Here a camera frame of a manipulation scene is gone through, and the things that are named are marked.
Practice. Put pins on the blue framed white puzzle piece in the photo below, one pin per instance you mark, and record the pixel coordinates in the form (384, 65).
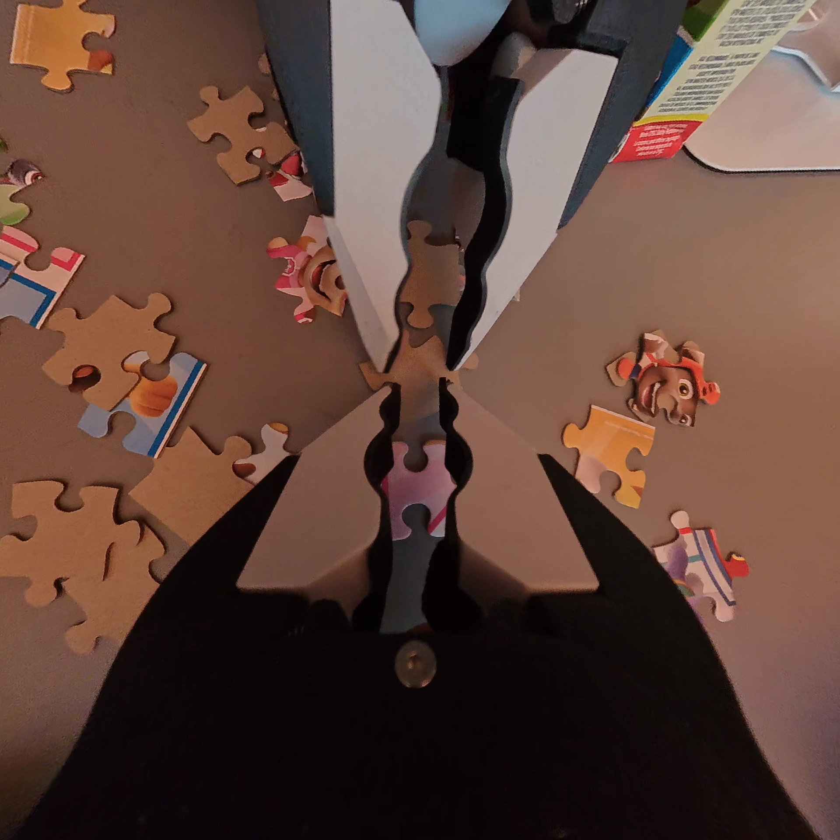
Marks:
(33, 289)

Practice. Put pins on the light green edge puzzle piece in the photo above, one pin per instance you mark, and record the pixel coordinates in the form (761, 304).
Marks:
(13, 203)

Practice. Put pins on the colourful cardboard puzzle box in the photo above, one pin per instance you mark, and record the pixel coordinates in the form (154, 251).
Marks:
(702, 65)

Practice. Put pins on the plain orange puzzle piece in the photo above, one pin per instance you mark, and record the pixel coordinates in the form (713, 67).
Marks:
(52, 39)

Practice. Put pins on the plain brown puzzle piece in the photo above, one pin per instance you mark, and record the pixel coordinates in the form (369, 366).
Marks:
(236, 131)
(430, 275)
(190, 485)
(118, 590)
(98, 341)
(59, 538)
(420, 361)

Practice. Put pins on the red white colourful puzzle piece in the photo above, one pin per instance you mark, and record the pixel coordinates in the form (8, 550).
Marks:
(292, 187)

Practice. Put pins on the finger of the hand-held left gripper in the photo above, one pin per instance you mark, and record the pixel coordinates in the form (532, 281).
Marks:
(558, 144)
(374, 131)

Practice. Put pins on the red dog face puzzle piece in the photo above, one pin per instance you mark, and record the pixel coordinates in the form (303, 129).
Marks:
(669, 387)

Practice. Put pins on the orange pink swirl puzzle piece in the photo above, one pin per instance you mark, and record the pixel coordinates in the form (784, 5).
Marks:
(305, 269)

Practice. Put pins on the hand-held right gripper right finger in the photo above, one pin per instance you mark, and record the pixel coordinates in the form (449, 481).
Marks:
(525, 525)

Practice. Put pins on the white orange blue puzzle piece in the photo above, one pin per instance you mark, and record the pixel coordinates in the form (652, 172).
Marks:
(269, 453)

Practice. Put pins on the blue orange dog puzzle piece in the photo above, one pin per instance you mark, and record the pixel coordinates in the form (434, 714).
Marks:
(157, 400)

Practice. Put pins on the orange yellow puzzle piece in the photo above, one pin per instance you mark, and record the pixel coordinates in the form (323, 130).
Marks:
(610, 446)

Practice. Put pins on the pink lilac puzzle piece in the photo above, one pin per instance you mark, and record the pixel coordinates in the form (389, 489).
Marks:
(417, 485)

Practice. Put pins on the purple rainbow swirl puzzle piece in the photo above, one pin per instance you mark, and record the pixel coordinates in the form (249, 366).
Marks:
(705, 564)

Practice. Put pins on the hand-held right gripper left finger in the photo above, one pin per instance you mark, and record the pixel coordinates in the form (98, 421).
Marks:
(308, 525)

